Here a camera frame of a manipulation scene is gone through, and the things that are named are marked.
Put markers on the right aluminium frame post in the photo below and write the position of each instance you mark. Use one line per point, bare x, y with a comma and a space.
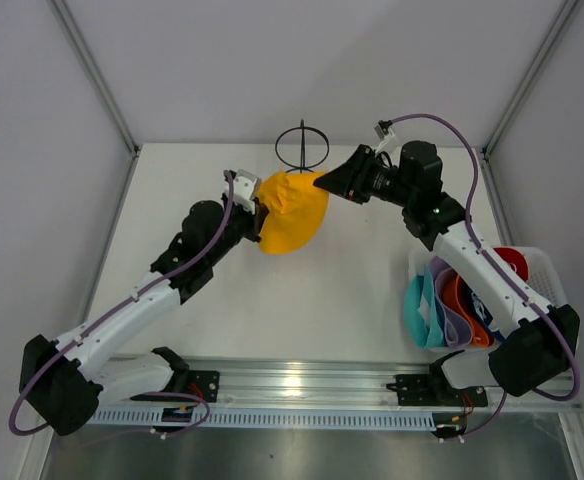
550, 41

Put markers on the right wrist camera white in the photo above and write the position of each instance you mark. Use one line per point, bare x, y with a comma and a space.
388, 141

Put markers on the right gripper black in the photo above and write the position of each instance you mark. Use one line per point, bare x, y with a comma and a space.
348, 180

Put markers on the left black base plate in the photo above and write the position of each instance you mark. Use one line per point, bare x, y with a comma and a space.
204, 384

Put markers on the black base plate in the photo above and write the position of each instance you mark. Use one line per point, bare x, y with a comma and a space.
430, 390
204, 384

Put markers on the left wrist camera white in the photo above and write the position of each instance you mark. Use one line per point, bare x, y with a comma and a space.
245, 189

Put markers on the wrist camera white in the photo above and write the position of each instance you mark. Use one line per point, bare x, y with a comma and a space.
245, 189
388, 141

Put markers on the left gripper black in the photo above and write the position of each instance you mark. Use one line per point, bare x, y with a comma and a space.
255, 218

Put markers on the white plastic basket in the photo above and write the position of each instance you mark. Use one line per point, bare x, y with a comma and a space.
542, 278

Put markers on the orange bucket hat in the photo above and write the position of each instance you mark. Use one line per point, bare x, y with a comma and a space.
467, 315

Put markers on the lavender bucket hat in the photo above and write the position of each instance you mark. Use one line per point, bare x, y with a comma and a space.
457, 330

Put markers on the black wire hat stand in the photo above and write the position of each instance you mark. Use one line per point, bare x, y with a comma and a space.
293, 150

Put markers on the left aluminium frame post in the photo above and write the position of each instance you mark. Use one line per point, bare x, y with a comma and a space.
92, 71

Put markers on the aluminium mounting rail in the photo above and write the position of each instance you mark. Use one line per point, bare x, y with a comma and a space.
298, 384

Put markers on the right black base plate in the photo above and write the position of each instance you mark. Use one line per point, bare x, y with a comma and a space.
430, 390

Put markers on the yellow bucket hat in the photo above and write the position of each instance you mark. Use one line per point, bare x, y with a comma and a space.
296, 211

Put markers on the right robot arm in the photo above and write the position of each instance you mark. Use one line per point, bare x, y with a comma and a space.
539, 338

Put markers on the blue cap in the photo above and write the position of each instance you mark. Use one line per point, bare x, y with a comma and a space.
484, 316

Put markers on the white slotted cable duct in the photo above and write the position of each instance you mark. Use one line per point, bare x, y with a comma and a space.
173, 417

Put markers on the teal bucket hat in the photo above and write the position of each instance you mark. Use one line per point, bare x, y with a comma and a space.
420, 312

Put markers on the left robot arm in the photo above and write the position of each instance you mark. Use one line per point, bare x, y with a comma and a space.
66, 379

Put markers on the red hat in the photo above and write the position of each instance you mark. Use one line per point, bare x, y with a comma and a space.
516, 260

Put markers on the aluminium frame post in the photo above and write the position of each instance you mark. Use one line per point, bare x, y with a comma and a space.
92, 71
550, 41

